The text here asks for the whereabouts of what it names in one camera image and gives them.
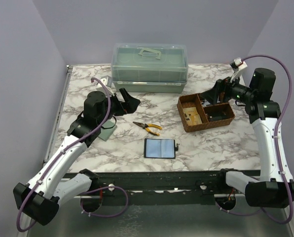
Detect yellow black pliers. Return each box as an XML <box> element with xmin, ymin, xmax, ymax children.
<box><xmin>133</xmin><ymin>121</ymin><xmax>162</xmax><ymax>136</ymax></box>

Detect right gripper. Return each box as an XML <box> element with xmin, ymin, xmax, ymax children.
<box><xmin>201</xmin><ymin>71</ymin><xmax>256</xmax><ymax>105</ymax></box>

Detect brown wicker tray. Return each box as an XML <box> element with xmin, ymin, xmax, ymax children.
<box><xmin>177</xmin><ymin>93</ymin><xmax>235</xmax><ymax>133</ymax></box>

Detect gold card in tray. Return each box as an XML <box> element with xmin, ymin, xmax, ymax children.
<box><xmin>183</xmin><ymin>107</ymin><xmax>202</xmax><ymax>126</ymax></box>

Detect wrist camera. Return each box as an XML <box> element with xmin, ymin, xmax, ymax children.
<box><xmin>230</xmin><ymin>58</ymin><xmax>248</xmax><ymax>82</ymax></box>
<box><xmin>96</xmin><ymin>76</ymin><xmax>113</xmax><ymax>94</ymax></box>

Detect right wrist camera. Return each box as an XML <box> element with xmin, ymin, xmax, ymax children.
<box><xmin>230</xmin><ymin>58</ymin><xmax>248</xmax><ymax>82</ymax></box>

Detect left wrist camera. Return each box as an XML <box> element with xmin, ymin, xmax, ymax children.
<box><xmin>96</xmin><ymin>76</ymin><xmax>113</xmax><ymax>94</ymax></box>

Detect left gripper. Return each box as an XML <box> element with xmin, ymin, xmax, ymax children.
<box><xmin>98</xmin><ymin>88</ymin><xmax>141</xmax><ymax>126</ymax></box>

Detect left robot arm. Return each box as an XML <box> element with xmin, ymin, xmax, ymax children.
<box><xmin>13</xmin><ymin>88</ymin><xmax>140</xmax><ymax>226</ymax></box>

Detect green plastic storage box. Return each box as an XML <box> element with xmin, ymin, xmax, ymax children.
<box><xmin>110</xmin><ymin>43</ymin><xmax>188</xmax><ymax>93</ymax></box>

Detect green snap wallet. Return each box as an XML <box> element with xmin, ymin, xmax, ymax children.
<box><xmin>98</xmin><ymin>120</ymin><xmax>117</xmax><ymax>141</ymax></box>

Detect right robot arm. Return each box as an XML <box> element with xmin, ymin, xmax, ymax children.
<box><xmin>201</xmin><ymin>68</ymin><xmax>294</xmax><ymax>208</ymax></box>

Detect black mounting rail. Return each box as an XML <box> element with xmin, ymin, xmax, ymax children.
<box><xmin>60</xmin><ymin>170</ymin><xmax>261</xmax><ymax>207</ymax></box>

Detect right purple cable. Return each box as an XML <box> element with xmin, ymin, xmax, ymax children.
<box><xmin>218</xmin><ymin>54</ymin><xmax>294</xmax><ymax>225</ymax></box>

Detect grey credit card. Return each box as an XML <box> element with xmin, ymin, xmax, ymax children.
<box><xmin>201</xmin><ymin>99</ymin><xmax>211</xmax><ymax>107</ymax></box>

